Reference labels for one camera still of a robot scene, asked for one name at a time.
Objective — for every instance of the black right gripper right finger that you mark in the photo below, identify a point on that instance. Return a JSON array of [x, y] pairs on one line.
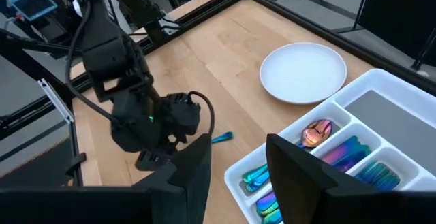
[[340, 207]]

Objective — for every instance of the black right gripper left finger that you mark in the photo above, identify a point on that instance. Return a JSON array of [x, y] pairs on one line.
[[102, 207]]

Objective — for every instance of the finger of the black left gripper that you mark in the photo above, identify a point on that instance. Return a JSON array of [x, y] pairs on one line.
[[167, 156], [148, 161]]

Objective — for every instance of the iridescent rainbow spoon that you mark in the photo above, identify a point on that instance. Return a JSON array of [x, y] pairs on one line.
[[253, 174], [259, 184], [316, 132], [250, 180]]

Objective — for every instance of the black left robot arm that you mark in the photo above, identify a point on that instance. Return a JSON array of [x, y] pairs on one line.
[[102, 47]]

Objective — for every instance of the black mat orange striped edge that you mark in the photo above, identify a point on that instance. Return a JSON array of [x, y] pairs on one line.
[[34, 166]]

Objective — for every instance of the white cutlery tray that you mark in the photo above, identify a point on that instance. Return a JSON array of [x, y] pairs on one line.
[[391, 84]]

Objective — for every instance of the white round plate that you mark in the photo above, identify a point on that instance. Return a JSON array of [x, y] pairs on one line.
[[303, 72]]

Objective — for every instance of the blue framed screen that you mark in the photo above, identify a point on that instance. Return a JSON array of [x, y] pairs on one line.
[[32, 2]]

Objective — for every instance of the black folding room divider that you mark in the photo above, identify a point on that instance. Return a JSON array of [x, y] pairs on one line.
[[398, 9]]

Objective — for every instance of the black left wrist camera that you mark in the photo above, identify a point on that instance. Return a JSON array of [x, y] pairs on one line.
[[180, 115]]

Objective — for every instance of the white metal bracket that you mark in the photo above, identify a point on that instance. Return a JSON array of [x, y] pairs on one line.
[[56, 101]]

